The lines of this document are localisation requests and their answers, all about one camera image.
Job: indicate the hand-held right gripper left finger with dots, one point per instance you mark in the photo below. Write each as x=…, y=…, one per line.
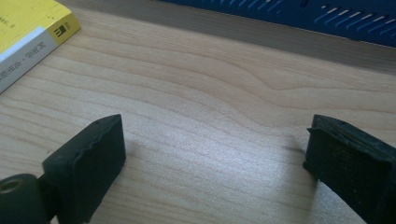
x=90, y=161

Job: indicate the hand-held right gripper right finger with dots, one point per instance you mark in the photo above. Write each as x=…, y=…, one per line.
x=351, y=168

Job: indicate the yellow book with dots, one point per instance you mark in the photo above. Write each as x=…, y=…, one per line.
x=28, y=21

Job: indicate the blue file rack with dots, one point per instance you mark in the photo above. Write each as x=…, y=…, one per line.
x=295, y=18

